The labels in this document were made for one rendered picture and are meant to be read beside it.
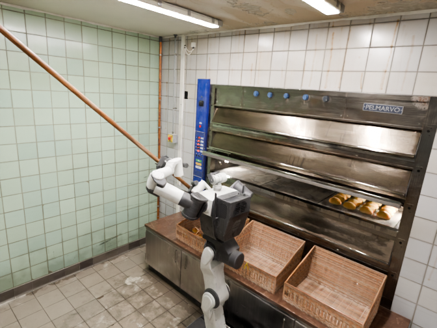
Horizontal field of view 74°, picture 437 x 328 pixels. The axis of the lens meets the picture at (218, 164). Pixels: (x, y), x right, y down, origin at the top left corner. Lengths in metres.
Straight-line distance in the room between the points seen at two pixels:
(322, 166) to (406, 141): 0.59
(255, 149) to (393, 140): 1.12
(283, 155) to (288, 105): 0.43
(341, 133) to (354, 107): 0.20
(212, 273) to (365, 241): 1.17
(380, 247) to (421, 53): 1.33
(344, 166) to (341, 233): 0.54
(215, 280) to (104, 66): 2.33
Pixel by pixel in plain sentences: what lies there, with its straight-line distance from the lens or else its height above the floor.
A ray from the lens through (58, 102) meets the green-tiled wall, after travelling 3.13.
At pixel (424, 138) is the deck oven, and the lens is 2.25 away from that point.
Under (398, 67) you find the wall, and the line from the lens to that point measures 2.28.
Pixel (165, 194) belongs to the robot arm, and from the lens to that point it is 1.74.
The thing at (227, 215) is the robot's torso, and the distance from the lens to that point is 1.78.
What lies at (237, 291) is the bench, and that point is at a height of 0.47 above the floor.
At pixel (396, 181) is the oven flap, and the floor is 1.53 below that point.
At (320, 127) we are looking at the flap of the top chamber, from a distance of 2.42.
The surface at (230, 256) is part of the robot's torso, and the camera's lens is 1.97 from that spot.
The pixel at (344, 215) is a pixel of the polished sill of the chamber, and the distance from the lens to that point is 2.47.
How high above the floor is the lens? 2.06
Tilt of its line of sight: 14 degrees down
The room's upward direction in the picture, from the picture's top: 4 degrees clockwise
